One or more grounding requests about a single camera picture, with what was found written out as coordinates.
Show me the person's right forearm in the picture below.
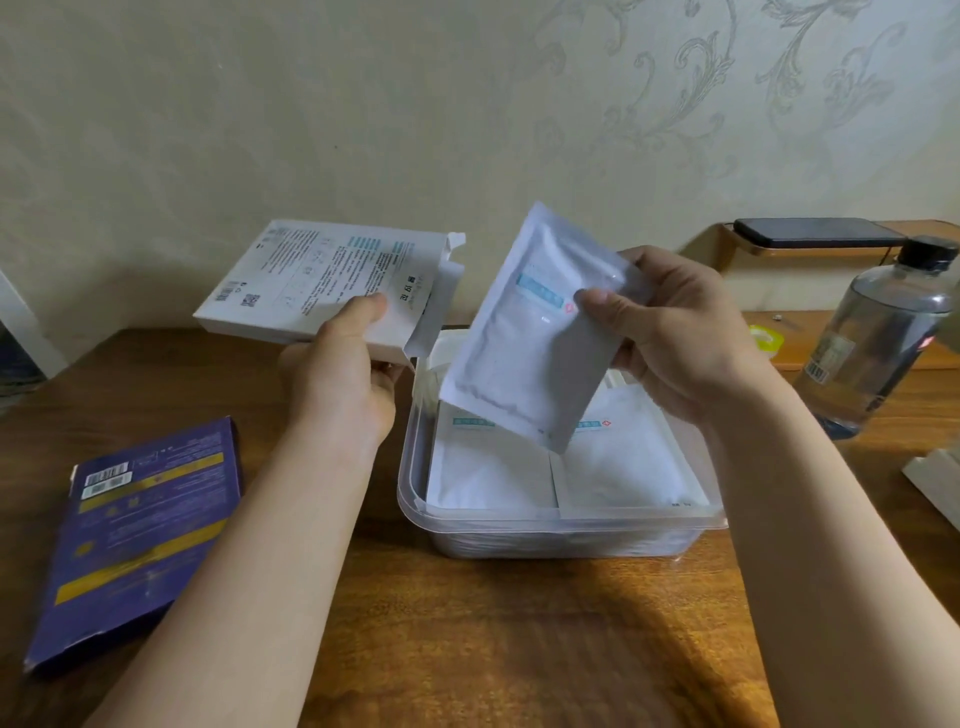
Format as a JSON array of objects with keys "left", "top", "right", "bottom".
[{"left": 712, "top": 374, "right": 960, "bottom": 728}]

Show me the clear plastic container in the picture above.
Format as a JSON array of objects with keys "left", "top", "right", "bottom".
[{"left": 397, "top": 329, "right": 729, "bottom": 562}]

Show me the black smartphone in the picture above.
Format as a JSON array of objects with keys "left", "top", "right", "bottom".
[{"left": 733, "top": 217, "right": 909, "bottom": 250}]

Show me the stack of white boxes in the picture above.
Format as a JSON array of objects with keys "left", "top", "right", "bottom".
[{"left": 902, "top": 438, "right": 960, "bottom": 511}]

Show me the purple box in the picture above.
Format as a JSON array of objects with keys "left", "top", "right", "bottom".
[{"left": 22, "top": 416, "right": 245, "bottom": 673}]

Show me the person's left forearm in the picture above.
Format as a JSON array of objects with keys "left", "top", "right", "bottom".
[{"left": 82, "top": 419, "right": 391, "bottom": 728}]

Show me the person's right hand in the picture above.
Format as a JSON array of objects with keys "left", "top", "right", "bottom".
[{"left": 573, "top": 245, "right": 789, "bottom": 429}]

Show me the small wooden desk shelf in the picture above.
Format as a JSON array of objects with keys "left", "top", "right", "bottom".
[{"left": 712, "top": 219, "right": 960, "bottom": 373}]

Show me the clear bottle with black cap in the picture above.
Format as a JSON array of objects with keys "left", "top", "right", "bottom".
[{"left": 791, "top": 236, "right": 960, "bottom": 440}]

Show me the person's left hand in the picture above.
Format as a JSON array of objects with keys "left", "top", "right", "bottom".
[{"left": 277, "top": 292, "right": 410, "bottom": 451}]

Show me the white bookshelf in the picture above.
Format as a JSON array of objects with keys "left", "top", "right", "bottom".
[{"left": 0, "top": 269, "right": 69, "bottom": 380}]

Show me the dark blue bundle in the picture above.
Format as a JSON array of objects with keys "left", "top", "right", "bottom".
[{"left": 0, "top": 322, "right": 43, "bottom": 391}]

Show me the white box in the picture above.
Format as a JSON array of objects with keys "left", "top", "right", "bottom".
[{"left": 192, "top": 218, "right": 468, "bottom": 369}]

